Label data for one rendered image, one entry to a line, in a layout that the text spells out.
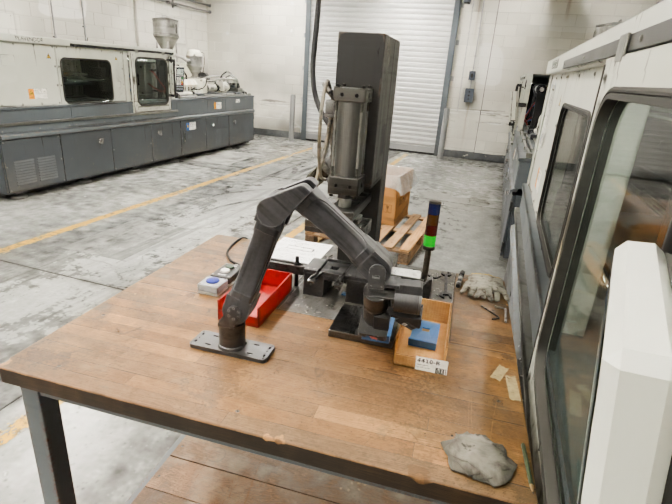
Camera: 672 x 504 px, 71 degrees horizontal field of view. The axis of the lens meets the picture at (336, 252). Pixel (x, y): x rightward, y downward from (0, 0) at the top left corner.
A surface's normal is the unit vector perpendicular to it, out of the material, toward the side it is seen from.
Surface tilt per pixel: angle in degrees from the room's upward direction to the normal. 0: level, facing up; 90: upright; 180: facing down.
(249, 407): 0
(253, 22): 90
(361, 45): 90
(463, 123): 90
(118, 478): 0
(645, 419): 90
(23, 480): 0
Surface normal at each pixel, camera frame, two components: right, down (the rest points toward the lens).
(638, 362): -0.39, -0.48
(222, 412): 0.07, -0.93
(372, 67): -0.26, 0.33
